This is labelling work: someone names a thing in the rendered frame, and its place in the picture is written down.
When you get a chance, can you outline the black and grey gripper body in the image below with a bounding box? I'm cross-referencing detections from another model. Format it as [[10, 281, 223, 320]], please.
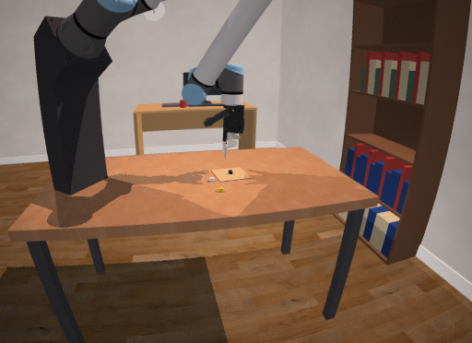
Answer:
[[223, 104, 244, 134]]

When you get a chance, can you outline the light orange mat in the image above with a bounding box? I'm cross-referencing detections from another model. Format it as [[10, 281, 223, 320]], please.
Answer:
[[211, 167, 251, 182]]

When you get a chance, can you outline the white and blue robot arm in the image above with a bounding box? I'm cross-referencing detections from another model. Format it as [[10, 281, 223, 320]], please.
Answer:
[[57, 0, 272, 106]]

